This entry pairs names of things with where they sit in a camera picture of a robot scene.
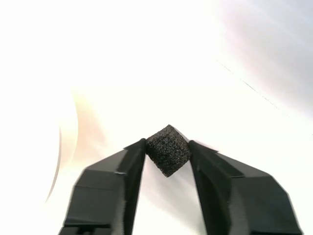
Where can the white bowl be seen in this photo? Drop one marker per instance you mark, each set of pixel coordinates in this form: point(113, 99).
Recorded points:
point(68, 137)

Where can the small black foam cube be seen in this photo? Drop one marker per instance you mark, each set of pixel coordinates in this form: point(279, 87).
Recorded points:
point(168, 151)

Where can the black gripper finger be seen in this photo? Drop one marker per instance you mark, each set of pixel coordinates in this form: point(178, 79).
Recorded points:
point(244, 203)
point(102, 195)

